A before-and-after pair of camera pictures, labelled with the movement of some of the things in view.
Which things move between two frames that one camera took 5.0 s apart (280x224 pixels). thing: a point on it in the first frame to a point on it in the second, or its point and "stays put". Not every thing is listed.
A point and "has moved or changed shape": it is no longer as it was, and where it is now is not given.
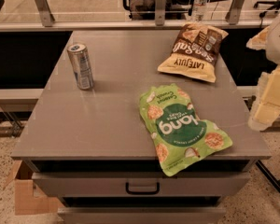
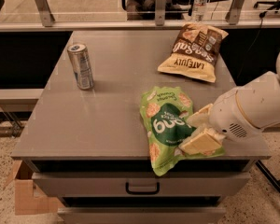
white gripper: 279,42 to 224,115
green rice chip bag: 180,137 has moved or changed shape
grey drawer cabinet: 88,143 stays put
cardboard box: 29,200 stays put
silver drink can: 81,65 stays put
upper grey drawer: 140,184 stays put
